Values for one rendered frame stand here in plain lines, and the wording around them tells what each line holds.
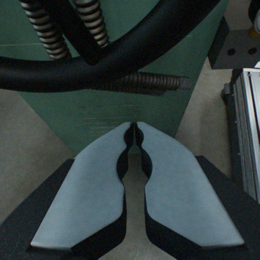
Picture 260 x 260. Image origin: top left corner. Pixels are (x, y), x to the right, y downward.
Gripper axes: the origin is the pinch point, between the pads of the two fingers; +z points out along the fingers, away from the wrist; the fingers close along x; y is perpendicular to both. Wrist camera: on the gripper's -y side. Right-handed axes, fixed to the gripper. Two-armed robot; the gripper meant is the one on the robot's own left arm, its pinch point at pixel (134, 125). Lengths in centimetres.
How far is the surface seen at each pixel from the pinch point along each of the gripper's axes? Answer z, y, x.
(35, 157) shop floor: 55, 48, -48
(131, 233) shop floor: 27, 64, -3
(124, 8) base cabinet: 23.1, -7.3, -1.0
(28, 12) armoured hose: 9.1, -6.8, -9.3
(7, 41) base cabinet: 25.4, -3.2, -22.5
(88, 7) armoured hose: 9.0, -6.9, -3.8
